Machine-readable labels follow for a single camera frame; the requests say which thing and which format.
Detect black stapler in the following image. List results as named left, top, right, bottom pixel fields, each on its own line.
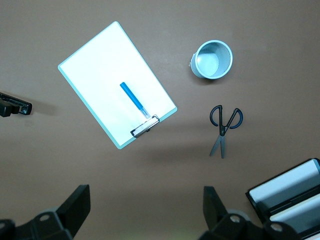
left=0, top=91, right=33, bottom=118

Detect light blue mesh pen cup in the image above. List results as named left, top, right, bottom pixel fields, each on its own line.
left=189, top=40, right=234, bottom=80

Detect mint green clipboard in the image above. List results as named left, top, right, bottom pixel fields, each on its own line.
left=57, top=21, right=178, bottom=150

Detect white paper sheet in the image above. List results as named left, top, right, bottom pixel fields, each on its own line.
left=60, top=23, right=177, bottom=147

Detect black stacked document tray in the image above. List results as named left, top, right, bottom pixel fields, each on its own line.
left=245, top=157, right=320, bottom=240

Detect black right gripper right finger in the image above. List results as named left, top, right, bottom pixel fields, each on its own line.
left=199, top=185, right=305, bottom=240

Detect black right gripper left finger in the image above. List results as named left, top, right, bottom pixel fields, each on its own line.
left=0, top=184, right=91, bottom=240

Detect black handled scissors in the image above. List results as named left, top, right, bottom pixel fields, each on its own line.
left=209, top=104, right=244, bottom=160

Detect blue marker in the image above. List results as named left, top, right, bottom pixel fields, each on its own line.
left=119, top=81, right=151, bottom=120

